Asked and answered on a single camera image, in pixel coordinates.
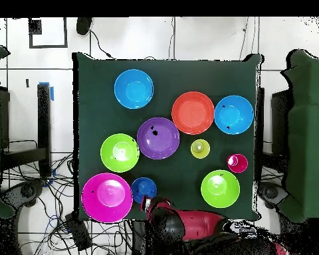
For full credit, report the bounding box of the black camera cable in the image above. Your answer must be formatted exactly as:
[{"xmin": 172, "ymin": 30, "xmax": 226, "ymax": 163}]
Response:
[{"xmin": 89, "ymin": 28, "xmax": 116, "ymax": 60}]

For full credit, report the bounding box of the green plastic bowl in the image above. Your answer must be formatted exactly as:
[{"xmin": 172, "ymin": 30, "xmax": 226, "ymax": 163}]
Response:
[
  {"xmin": 200, "ymin": 169, "xmax": 241, "ymax": 209},
  {"xmin": 100, "ymin": 133, "xmax": 141, "ymax": 174}
]

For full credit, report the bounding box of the black metal stand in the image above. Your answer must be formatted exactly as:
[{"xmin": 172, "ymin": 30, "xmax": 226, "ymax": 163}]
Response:
[
  {"xmin": 270, "ymin": 90, "xmax": 292, "ymax": 173},
  {"xmin": 1, "ymin": 83, "xmax": 53, "ymax": 177}
]

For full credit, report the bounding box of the yellow plastic cup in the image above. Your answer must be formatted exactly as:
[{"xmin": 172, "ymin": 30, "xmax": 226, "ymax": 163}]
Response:
[{"xmin": 190, "ymin": 138, "xmax": 211, "ymax": 159}]

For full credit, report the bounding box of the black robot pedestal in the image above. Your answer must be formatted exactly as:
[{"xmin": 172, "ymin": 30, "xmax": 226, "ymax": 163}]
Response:
[{"xmin": 131, "ymin": 219, "xmax": 152, "ymax": 255}]

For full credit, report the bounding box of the orange plastic bowl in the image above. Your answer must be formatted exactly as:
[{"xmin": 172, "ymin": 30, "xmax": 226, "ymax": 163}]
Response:
[{"xmin": 171, "ymin": 91, "xmax": 215, "ymax": 135}]

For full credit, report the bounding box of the light blue plastic bowl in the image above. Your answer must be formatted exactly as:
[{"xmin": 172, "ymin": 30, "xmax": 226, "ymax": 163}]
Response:
[
  {"xmin": 114, "ymin": 68, "xmax": 155, "ymax": 110},
  {"xmin": 214, "ymin": 95, "xmax": 255, "ymax": 135}
]

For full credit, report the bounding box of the black power box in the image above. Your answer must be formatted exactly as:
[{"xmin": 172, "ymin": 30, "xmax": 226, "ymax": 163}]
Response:
[{"xmin": 64, "ymin": 212, "xmax": 93, "ymax": 251}]

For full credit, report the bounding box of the thin black cable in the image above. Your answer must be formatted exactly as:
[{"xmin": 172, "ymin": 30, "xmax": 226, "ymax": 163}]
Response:
[
  {"xmin": 168, "ymin": 17, "xmax": 176, "ymax": 60},
  {"xmin": 239, "ymin": 17, "xmax": 250, "ymax": 61}
]

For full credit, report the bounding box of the dark green tablecloth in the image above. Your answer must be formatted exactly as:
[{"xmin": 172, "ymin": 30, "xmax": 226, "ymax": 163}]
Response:
[{"xmin": 72, "ymin": 52, "xmax": 263, "ymax": 221}]

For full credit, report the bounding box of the red plastic cup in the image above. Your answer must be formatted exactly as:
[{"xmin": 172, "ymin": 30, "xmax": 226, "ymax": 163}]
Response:
[{"xmin": 227, "ymin": 153, "xmax": 249, "ymax": 174}]

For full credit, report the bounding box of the tangle of floor cables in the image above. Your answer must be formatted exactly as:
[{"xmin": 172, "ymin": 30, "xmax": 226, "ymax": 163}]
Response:
[{"xmin": 1, "ymin": 139, "xmax": 134, "ymax": 255}]

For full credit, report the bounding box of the large magenta plastic bowl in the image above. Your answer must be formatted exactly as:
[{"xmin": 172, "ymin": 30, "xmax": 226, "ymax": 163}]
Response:
[{"xmin": 80, "ymin": 172, "xmax": 134, "ymax": 224}]

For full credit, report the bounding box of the small dark blue bowl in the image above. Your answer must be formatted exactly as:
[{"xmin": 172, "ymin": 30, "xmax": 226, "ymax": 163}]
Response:
[{"xmin": 130, "ymin": 177, "xmax": 158, "ymax": 205}]

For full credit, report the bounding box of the purple plastic bowl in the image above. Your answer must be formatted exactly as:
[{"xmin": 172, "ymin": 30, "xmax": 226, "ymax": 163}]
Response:
[{"xmin": 136, "ymin": 117, "xmax": 181, "ymax": 161}]

